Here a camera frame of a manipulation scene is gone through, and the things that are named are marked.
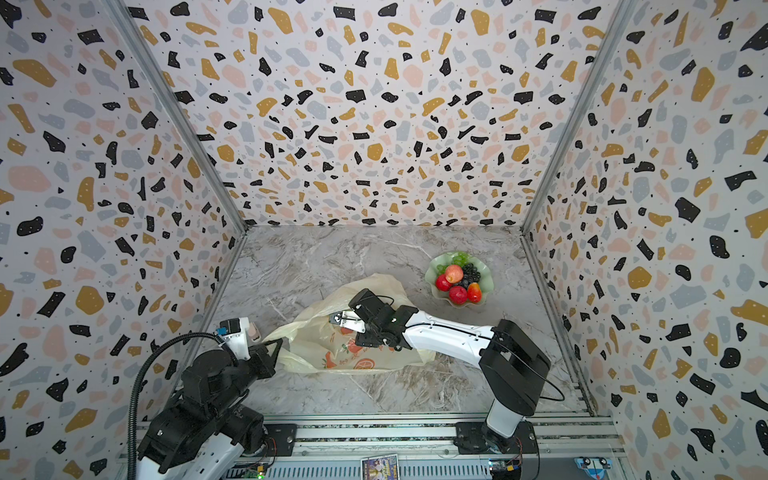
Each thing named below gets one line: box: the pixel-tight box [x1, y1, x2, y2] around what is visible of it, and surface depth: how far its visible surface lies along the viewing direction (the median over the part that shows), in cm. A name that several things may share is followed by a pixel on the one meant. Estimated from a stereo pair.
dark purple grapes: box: [454, 263, 481, 289], surface depth 102 cm
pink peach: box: [445, 264, 464, 284], surface depth 97 cm
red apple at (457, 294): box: [449, 285, 468, 305], surface depth 96 cm
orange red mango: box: [467, 282, 482, 303], surface depth 96 cm
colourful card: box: [360, 454, 400, 480], surface depth 70 cm
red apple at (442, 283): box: [435, 274, 451, 292], surface depth 102 cm
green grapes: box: [436, 252, 470, 275], surface depth 105 cm
